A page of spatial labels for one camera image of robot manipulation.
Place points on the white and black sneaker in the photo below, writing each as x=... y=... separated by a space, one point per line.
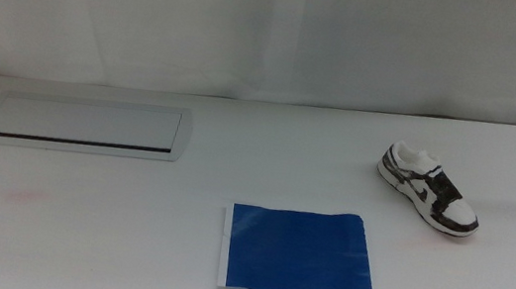
x=420 y=183

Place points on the blue rectangular mat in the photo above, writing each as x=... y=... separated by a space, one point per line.
x=299 y=252

